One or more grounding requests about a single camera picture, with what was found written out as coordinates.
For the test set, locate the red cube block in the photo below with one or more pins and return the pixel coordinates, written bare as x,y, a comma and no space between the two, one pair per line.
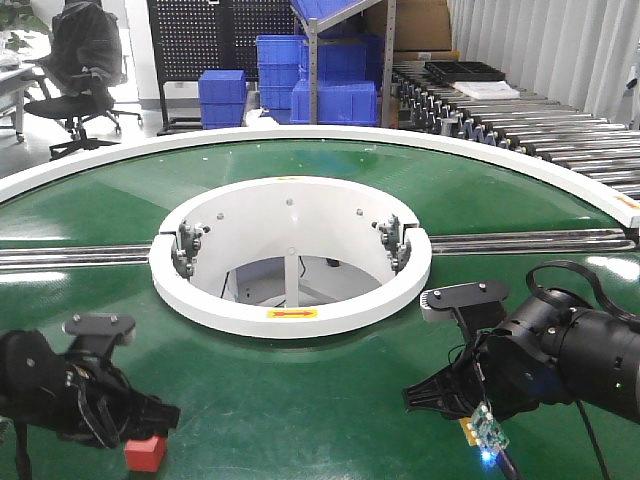
145,455

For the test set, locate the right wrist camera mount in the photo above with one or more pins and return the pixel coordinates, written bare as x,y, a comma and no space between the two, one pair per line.
473,305

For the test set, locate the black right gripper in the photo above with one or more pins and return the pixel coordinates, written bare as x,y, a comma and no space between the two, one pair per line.
456,391

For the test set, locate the black compartment tray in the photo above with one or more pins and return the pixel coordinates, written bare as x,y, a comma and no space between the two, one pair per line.
463,71

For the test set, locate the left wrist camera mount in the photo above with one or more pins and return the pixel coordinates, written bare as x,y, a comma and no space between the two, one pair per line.
99,333

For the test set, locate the black office chair with jacket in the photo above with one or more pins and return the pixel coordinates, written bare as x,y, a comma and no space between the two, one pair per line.
84,62

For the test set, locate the blue crate stack left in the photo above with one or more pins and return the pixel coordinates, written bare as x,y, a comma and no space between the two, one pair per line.
222,98

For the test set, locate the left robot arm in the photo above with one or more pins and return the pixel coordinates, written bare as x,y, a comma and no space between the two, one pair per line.
32,381

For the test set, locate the white outer conveyor rim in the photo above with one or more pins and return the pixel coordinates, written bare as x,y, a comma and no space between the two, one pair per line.
617,205

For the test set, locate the black pegboard panel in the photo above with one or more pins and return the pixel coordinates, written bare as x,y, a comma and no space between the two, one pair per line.
190,37

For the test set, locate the green circuit board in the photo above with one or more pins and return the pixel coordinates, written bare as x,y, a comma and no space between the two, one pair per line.
483,430

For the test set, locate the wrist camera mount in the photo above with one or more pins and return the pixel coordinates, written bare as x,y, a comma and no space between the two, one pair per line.
99,333
473,305

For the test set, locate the white sheet stack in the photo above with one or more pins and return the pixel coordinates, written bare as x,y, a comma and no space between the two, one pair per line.
486,90

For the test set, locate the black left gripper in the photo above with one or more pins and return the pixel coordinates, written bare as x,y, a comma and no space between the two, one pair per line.
103,411

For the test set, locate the blue crate stack middle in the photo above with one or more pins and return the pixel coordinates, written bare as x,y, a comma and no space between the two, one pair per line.
278,61

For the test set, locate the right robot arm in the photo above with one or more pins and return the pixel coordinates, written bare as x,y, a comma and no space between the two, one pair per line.
557,352

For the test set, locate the blue crate stack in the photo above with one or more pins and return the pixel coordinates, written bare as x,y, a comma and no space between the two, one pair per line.
222,98
278,61

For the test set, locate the blue crate front of shelf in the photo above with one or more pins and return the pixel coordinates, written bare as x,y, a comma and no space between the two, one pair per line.
352,103

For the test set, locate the metal shelf rack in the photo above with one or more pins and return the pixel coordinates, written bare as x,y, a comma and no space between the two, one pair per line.
315,19

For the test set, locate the cardboard box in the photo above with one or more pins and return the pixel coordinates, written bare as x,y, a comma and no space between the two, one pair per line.
423,31

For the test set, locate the steel roller conveyor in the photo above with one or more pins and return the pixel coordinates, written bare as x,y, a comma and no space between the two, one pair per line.
531,124

